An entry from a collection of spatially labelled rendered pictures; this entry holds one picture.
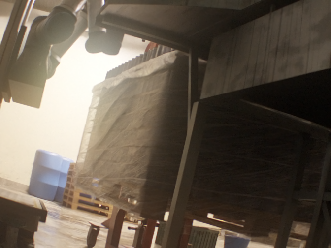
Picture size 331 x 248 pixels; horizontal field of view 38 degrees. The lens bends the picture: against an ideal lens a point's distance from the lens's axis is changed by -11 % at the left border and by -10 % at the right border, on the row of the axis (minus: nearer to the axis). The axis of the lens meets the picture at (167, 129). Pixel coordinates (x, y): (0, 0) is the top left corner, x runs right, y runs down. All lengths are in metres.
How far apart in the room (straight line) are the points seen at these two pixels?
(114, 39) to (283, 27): 0.87
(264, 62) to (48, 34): 0.84
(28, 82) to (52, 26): 0.24
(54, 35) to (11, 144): 9.11
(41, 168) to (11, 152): 1.37
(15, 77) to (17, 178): 9.04
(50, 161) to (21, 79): 7.84
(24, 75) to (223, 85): 0.77
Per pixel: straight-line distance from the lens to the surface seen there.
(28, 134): 10.98
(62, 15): 1.90
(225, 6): 1.61
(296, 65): 1.26
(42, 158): 9.78
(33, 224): 2.14
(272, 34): 1.41
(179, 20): 1.81
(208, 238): 6.00
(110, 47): 2.04
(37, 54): 2.00
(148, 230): 3.70
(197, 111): 1.76
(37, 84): 1.96
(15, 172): 10.95
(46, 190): 9.76
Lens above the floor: 0.45
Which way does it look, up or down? 8 degrees up
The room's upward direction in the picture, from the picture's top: 13 degrees clockwise
